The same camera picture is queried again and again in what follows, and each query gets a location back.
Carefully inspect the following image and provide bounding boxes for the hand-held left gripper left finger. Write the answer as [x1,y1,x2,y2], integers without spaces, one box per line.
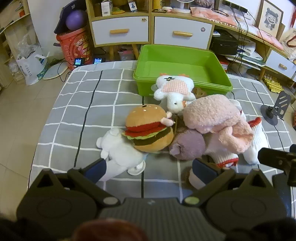
[35,159,121,207]

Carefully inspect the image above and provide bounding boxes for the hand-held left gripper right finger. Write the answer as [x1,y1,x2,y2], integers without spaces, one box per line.
[183,159,275,207]

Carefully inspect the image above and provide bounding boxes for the purple plush toy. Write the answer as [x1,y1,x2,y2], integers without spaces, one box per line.
[168,128,206,161]

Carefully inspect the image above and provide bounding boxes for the white plush toy blue ears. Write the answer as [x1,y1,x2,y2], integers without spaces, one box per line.
[96,128,147,182]

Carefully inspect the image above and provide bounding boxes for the pink fluffy plush toy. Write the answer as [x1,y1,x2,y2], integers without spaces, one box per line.
[183,95,254,154]

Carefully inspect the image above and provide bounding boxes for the hamburger plush toy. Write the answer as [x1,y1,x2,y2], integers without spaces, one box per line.
[121,104,175,153]

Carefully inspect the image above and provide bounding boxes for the white duck plush checked cloth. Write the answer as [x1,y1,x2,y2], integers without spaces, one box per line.
[151,74,197,114]

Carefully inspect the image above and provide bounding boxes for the green plastic bin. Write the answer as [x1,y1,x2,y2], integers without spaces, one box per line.
[133,44,233,98]

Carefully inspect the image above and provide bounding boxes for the grey checked desktop cloth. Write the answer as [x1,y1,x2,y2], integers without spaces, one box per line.
[28,61,292,200]

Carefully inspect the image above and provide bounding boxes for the black phone stand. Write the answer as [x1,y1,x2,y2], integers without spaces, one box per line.
[260,91,292,126]

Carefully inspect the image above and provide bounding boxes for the yellow egg tray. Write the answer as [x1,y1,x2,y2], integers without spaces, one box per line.
[264,73,284,92]

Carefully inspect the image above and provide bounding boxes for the white round scale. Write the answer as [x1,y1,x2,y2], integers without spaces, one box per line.
[43,62,70,80]

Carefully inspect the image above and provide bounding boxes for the white paper bag pile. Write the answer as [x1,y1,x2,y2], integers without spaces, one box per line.
[225,42,266,70]

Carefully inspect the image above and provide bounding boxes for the white plastic bag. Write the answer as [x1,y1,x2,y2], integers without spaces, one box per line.
[16,54,50,86]

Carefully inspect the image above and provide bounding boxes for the red snack bucket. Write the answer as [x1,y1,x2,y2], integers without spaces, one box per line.
[56,28,94,70]

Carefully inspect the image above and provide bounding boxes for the black printer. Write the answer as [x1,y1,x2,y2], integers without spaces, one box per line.
[211,29,238,55]

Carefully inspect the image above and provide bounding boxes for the framed cartoon picture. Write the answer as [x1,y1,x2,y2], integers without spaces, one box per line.
[258,0,284,39]

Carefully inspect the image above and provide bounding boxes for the purple ball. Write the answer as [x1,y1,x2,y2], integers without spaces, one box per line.
[65,11,87,30]

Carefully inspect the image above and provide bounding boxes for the pink cloth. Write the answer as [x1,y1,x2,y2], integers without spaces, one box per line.
[190,6,240,28]

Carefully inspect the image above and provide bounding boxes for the wooden drawer cabinet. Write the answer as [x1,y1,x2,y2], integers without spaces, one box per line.
[85,0,296,84]

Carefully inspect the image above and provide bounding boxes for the black power strip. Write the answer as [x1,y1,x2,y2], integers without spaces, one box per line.
[222,0,248,13]

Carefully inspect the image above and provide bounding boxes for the light wooden shelf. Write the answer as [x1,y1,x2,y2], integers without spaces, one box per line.
[0,0,30,88]

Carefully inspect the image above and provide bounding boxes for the white desk fan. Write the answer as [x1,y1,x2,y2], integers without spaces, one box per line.
[172,0,197,13]

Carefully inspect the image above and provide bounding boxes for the white and blue carton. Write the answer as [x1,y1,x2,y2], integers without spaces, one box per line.
[100,0,114,16]

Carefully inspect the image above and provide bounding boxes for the white drawer wooden handle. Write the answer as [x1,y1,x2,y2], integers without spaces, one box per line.
[154,17,213,49]
[266,50,296,81]
[91,16,149,45]

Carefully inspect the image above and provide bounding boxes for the beige tote bag red handles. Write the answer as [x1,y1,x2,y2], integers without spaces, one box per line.
[279,29,296,63]

